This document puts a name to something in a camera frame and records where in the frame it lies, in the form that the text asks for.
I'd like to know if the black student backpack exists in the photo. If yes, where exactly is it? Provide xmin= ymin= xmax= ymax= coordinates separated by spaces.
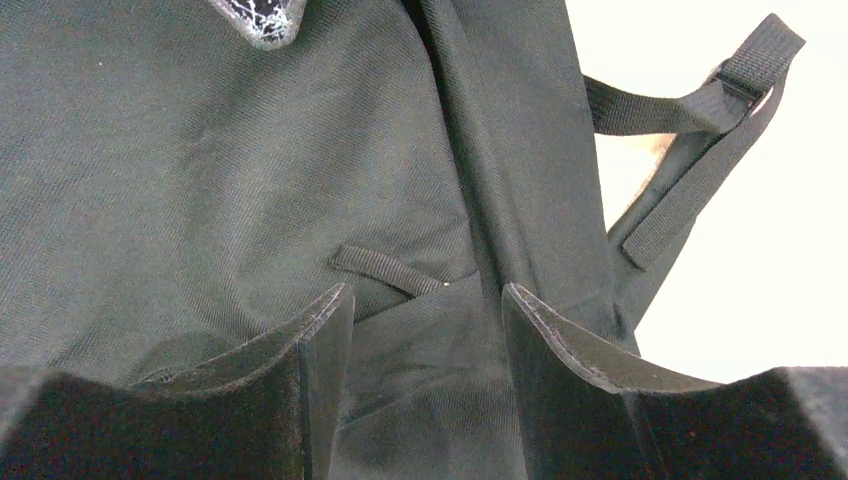
xmin=1 ymin=1 xmax=803 ymax=479

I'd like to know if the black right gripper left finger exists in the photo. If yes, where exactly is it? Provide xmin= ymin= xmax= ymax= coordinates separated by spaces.
xmin=1 ymin=284 xmax=355 ymax=479

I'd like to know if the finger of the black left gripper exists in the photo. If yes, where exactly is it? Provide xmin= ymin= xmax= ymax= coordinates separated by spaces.
xmin=208 ymin=0 xmax=307 ymax=51

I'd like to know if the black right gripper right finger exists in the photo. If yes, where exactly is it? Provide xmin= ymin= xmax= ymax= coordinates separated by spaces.
xmin=502 ymin=284 xmax=847 ymax=479

